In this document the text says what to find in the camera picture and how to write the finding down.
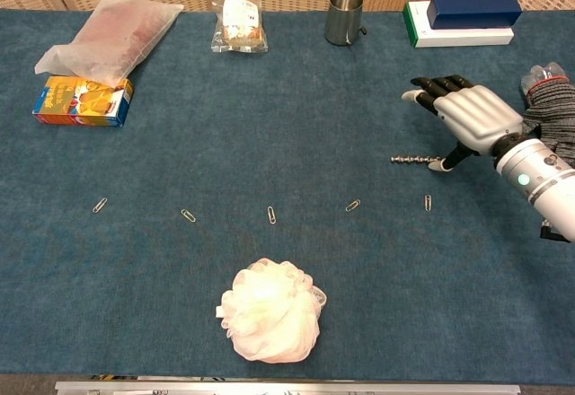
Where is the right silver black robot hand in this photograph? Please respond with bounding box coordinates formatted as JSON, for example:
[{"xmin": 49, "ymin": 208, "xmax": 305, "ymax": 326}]
[{"xmin": 401, "ymin": 74, "xmax": 526, "ymax": 172}]

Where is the white green flat box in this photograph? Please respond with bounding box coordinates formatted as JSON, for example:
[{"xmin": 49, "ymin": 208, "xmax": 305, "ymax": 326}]
[{"xmin": 402, "ymin": 0, "xmax": 516, "ymax": 49}]

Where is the crumpled clear plastic bottle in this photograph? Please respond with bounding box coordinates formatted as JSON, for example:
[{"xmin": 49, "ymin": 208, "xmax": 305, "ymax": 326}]
[{"xmin": 520, "ymin": 63, "xmax": 570, "ymax": 98}]

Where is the dark blue long box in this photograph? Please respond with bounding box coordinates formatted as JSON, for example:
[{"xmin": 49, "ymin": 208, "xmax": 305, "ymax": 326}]
[{"xmin": 427, "ymin": 0, "xmax": 523, "ymax": 31}]

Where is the stainless steel mug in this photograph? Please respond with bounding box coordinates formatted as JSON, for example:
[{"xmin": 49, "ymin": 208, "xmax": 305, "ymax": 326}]
[{"xmin": 323, "ymin": 0, "xmax": 368, "ymax": 48}]

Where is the clear wrapped bread pack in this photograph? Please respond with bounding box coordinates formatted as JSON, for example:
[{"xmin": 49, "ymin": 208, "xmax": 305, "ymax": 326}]
[{"xmin": 210, "ymin": 0, "xmax": 270, "ymax": 55}]

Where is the white mesh bath pouf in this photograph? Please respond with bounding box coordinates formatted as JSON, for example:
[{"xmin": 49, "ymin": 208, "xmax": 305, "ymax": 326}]
[{"xmin": 215, "ymin": 258, "xmax": 328, "ymax": 364}]

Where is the translucent bag with pink contents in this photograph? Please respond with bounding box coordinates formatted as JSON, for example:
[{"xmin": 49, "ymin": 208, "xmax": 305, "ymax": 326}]
[{"xmin": 34, "ymin": 0, "xmax": 185, "ymax": 89}]

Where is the yellow blue snack box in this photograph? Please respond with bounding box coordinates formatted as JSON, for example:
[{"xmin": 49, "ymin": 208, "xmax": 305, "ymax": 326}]
[{"xmin": 31, "ymin": 75, "xmax": 135, "ymax": 127}]

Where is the aluminium profile rail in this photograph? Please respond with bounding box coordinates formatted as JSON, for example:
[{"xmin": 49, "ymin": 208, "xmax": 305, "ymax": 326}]
[{"xmin": 54, "ymin": 380, "xmax": 522, "ymax": 395}]

